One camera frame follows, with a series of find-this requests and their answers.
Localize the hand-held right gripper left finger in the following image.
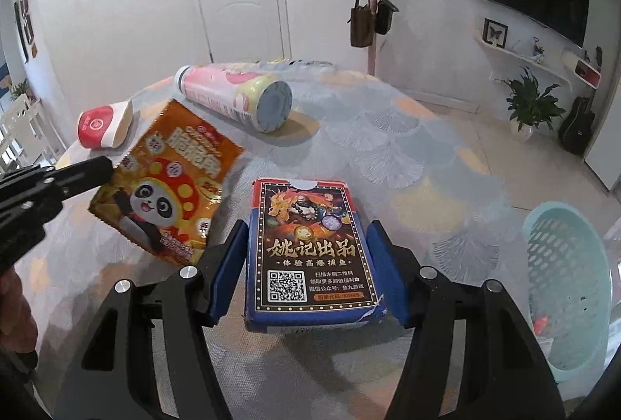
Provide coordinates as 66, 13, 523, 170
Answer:
58, 219, 249, 420

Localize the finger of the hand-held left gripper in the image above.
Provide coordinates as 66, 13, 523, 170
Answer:
34, 156, 116, 202

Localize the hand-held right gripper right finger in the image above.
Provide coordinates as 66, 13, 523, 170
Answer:
366, 220, 566, 420

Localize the playing card box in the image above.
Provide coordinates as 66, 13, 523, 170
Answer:
243, 177, 391, 336

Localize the orange panda snack packet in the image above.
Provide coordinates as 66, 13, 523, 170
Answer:
88, 99, 246, 266

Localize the teal plastic basket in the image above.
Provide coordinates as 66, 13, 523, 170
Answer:
523, 201, 613, 384

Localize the person's left hand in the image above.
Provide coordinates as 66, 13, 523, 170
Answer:
0, 272, 38, 355

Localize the red paper cup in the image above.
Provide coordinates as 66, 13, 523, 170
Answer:
76, 101, 134, 150

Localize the white cabinet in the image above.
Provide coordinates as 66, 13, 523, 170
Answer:
0, 97, 66, 173

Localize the pink white canister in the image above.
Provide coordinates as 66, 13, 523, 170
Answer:
173, 61, 293, 134

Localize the potted green plant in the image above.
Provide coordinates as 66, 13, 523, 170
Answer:
495, 67, 566, 142

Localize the black guitar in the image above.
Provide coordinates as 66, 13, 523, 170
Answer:
558, 46, 597, 155

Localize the white standing air conditioner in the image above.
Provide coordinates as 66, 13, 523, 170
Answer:
585, 107, 621, 194

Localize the brown hanging bag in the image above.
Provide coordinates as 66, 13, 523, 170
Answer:
349, 0, 374, 48

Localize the red white oval box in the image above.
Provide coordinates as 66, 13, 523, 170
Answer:
563, 50, 602, 88

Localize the dark wall picture frame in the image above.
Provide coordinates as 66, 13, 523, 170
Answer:
14, 2, 27, 62
22, 0, 36, 45

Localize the curved white wall shelf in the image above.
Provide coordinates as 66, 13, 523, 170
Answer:
474, 34, 573, 83

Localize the butterfly picture frame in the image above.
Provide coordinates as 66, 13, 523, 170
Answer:
482, 18, 509, 47

